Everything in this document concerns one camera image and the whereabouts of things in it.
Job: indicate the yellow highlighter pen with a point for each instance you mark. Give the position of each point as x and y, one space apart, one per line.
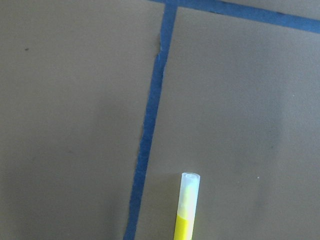
187 205

